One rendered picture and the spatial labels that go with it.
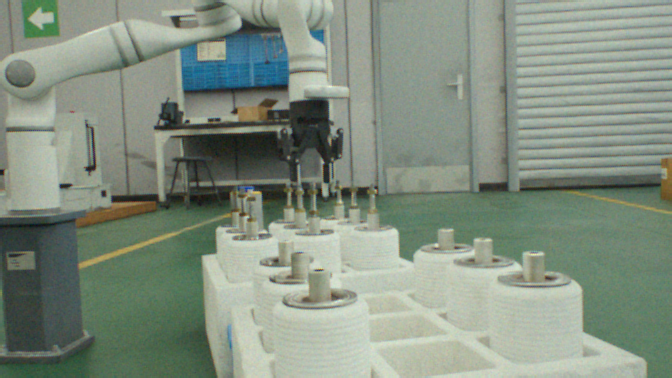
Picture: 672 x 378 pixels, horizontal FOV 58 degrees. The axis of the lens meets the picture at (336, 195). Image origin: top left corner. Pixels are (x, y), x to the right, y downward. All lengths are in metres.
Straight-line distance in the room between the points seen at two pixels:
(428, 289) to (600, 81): 5.59
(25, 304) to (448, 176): 5.13
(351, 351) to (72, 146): 4.31
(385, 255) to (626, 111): 5.41
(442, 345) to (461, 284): 0.09
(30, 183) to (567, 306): 1.07
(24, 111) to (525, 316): 1.11
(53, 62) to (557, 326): 1.08
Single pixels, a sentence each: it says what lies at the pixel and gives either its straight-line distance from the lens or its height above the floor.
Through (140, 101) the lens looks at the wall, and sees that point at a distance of 6.73.
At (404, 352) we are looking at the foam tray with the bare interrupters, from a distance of 0.70.
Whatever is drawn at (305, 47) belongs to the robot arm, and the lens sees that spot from 1.11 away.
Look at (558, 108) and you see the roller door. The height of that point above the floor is 0.79.
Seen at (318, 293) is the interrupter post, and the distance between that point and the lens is 0.59.
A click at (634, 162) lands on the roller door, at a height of 0.24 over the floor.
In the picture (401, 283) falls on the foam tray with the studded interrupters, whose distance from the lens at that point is 1.12.
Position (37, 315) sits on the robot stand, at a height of 0.10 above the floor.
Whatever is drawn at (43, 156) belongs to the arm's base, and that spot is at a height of 0.42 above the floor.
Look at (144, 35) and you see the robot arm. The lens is 1.36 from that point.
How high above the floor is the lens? 0.39
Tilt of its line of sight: 4 degrees down
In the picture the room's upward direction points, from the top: 2 degrees counter-clockwise
